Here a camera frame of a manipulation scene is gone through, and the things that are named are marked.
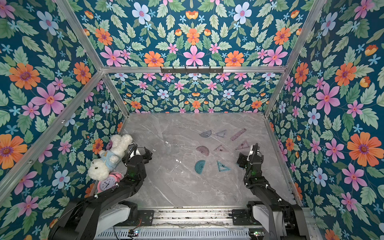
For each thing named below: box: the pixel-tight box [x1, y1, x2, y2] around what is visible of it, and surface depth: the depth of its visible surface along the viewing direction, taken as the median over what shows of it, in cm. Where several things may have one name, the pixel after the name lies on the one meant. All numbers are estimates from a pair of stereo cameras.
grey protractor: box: [199, 130, 212, 138], surface depth 110 cm
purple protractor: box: [195, 145, 210, 157], surface depth 101 cm
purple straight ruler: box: [230, 128, 247, 141], surface depth 109 cm
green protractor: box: [194, 160, 206, 175], surface depth 94 cm
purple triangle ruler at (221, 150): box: [213, 144, 232, 154], surface depth 100 cm
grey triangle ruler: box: [215, 129, 227, 138], surface depth 110 cm
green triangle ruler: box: [216, 160, 231, 172], surface depth 93 cm
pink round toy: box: [97, 172, 123, 193], surface depth 85 cm
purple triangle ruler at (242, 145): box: [235, 139, 250, 150], surface depth 104 cm
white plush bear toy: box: [88, 134, 133, 181], surface depth 86 cm
